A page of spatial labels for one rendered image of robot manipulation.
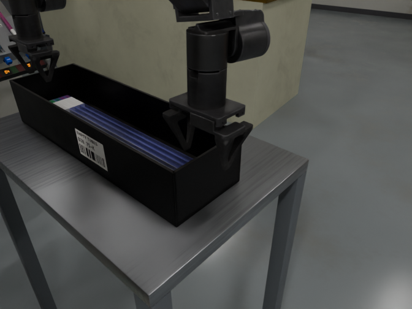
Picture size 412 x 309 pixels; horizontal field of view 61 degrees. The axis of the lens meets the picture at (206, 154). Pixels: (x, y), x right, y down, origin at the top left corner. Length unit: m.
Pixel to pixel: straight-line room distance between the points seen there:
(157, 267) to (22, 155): 0.45
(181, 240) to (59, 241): 1.27
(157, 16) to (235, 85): 0.79
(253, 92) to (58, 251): 1.54
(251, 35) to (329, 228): 1.41
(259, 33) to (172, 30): 2.21
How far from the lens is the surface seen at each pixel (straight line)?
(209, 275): 1.55
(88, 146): 0.72
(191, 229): 0.59
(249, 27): 0.53
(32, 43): 0.93
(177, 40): 2.71
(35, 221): 1.95
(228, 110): 0.50
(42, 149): 0.87
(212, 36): 0.47
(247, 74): 2.42
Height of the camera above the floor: 1.22
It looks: 33 degrees down
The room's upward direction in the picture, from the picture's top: straight up
